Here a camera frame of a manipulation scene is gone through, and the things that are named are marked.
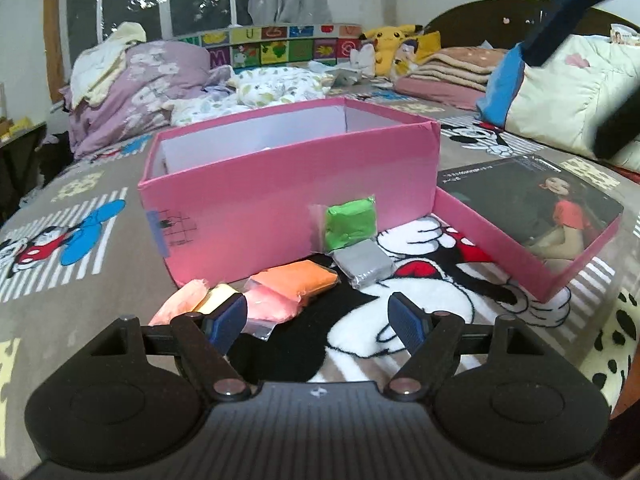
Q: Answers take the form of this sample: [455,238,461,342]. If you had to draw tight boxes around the grey clay packet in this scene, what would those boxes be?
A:
[331,239,394,290]

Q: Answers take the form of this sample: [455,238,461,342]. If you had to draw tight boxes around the dark wooden headboard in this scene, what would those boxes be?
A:
[424,0,640,52]

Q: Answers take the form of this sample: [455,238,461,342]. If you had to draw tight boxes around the dark side desk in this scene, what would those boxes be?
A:
[0,117,49,223]

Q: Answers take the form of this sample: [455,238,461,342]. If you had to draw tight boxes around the crumpled plastic bag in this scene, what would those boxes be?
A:
[307,60,362,87]

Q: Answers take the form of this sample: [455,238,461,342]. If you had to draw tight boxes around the white leaf print quilt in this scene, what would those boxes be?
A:
[170,67,334,127]

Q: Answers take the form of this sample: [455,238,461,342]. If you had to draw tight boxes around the cream cloth pile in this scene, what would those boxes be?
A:
[70,22,149,109]

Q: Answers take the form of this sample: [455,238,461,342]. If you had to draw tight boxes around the purple floral quilt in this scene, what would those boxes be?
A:
[60,40,236,159]

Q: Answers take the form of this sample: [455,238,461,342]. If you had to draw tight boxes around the pink clay packet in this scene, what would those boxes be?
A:
[243,285,302,342]

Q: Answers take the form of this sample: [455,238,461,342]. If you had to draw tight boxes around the green clay packet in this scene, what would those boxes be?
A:
[310,195,379,254]

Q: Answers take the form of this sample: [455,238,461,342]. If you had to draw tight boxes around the cream and blue quilt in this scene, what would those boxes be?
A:
[476,34,640,172]

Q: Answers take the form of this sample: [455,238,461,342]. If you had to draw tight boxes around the pink box lid with photo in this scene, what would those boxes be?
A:
[432,154,625,304]

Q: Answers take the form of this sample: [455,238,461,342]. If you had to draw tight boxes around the colourful picture play panel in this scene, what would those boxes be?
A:
[172,22,364,69]

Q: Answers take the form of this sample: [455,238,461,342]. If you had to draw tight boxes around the salmon clay packet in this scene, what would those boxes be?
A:
[148,280,209,327]

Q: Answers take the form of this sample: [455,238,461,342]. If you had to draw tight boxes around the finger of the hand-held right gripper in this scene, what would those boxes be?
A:
[592,87,640,162]
[519,0,592,68]

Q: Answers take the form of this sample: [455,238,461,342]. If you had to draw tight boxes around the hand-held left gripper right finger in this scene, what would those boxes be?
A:
[386,292,539,402]

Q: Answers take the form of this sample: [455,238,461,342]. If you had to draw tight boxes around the yellow printed cushion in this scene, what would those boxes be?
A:
[395,30,444,80]

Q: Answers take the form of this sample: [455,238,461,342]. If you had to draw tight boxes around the pink cardboard box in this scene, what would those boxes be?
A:
[137,97,442,287]

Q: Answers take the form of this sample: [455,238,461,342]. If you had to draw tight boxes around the yellow plush toy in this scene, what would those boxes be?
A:
[360,24,426,78]

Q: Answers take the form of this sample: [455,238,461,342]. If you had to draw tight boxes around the stack of folded pink blankets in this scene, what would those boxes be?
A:
[394,46,509,111]

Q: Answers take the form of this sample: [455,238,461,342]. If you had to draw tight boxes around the pale yellow clay packet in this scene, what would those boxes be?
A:
[192,283,239,317]

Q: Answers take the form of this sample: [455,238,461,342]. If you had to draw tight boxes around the white cat plush toy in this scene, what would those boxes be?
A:
[348,42,377,79]

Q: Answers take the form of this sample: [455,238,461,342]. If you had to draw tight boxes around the orange clay packet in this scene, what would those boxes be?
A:
[250,260,341,306]

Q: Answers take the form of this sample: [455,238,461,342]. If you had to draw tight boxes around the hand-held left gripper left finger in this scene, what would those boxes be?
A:
[92,292,251,402]

